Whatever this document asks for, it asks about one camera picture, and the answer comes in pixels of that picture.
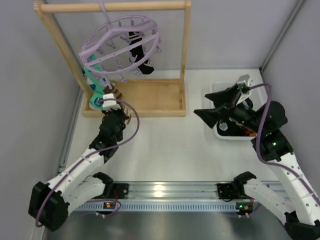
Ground brown cream striped sock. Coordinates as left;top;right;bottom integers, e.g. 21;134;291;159
104;86;132;126

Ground purple round clip hanger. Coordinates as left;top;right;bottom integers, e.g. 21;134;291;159
79;1;161;82

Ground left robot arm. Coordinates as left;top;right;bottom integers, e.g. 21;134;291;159
28;109;128;232

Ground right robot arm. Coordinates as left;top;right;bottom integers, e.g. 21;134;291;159
194;84;320;240

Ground black sock white stripes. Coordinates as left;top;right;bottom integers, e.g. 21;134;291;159
217;122;230;136

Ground white plastic basket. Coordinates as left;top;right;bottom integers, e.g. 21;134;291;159
211;82;255;141

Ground teal patterned sock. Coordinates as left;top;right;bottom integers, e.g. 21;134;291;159
84;66;111;111

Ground thin black sock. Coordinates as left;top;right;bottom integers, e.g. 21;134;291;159
128;32;154;75

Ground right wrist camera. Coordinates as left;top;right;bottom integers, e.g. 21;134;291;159
236;74;253;105

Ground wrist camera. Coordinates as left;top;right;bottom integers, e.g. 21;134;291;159
236;74;253;105
96;93;121;112

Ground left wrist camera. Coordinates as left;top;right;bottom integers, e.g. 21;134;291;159
96;93;121;112

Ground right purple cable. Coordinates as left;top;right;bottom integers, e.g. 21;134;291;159
246;83;320;216

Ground purple cable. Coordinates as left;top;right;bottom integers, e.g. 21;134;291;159
34;98;140;228
246;83;320;216

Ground wooden hanger rack frame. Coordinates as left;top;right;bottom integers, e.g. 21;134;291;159
33;0;192;118

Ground aluminium mounting rail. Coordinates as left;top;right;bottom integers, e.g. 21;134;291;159
41;180;313;213

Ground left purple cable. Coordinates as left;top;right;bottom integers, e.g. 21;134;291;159
34;98;140;228

